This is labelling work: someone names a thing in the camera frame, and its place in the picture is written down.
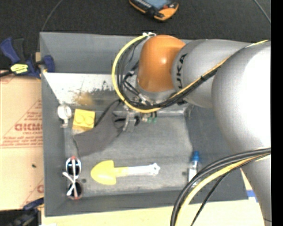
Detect grey metal bin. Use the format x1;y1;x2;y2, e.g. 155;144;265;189
39;32;249;217

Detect yellow toy brick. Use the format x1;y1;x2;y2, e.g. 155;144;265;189
72;108;96;131

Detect white tape roll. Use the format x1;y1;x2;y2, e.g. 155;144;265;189
57;104;73;128

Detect clear plastic bottle blue cap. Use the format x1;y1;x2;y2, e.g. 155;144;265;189
187;151;203;188

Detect brown cardboard board red print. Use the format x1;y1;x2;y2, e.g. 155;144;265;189
0;70;45;212

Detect yellow toy shovel white handle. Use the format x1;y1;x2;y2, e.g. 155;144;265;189
90;160;161;186

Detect white frame sunglasses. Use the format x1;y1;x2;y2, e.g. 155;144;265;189
62;156;83;201

